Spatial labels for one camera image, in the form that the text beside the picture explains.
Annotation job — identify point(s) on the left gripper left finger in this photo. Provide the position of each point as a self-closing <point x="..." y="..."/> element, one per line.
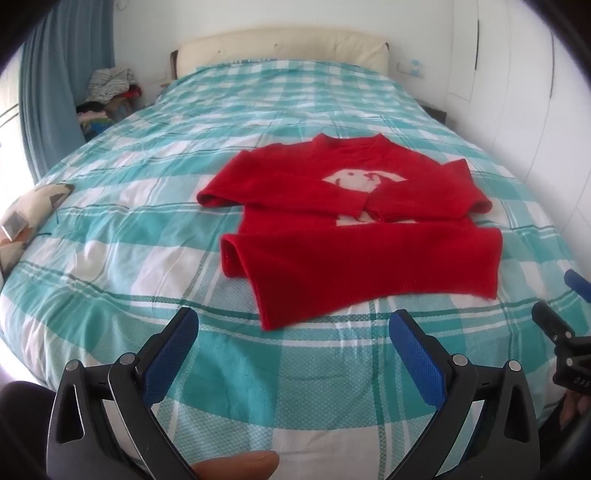
<point x="102" y="425"/>

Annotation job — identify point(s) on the cream padded headboard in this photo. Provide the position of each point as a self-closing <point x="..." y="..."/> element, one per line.
<point x="283" y="43"/>

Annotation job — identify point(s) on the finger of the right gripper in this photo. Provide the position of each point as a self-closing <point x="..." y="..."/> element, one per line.
<point x="552" y="325"/>
<point x="578" y="284"/>

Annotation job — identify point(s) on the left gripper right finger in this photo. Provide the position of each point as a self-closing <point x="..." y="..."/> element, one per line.
<point x="505" y="441"/>

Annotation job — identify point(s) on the pile of clothes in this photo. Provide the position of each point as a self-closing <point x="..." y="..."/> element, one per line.
<point x="112" y="95"/>

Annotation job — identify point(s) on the person's right hand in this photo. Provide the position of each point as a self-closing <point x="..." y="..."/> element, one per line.
<point x="574" y="404"/>

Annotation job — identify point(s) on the blue curtain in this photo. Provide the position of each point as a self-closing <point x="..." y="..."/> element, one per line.
<point x="71" y="42"/>

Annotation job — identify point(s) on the white wall socket panel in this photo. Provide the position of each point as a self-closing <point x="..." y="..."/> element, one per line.
<point x="412" y="68"/>

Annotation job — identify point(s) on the red knit sweater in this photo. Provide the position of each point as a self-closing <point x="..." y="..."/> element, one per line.
<point x="331" y="223"/>

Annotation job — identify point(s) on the dark bedside table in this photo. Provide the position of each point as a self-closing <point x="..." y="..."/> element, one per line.
<point x="435" y="113"/>

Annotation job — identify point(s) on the teal plaid bed cover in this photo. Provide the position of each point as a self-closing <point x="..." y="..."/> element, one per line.
<point x="131" y="245"/>

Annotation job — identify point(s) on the patterned cushion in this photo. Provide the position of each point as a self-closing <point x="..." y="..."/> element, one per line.
<point x="23" y="220"/>

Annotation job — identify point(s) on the white wardrobe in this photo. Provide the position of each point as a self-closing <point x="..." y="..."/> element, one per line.
<point x="516" y="92"/>

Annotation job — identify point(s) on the person's left hand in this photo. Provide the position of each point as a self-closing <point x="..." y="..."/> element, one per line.
<point x="255" y="465"/>

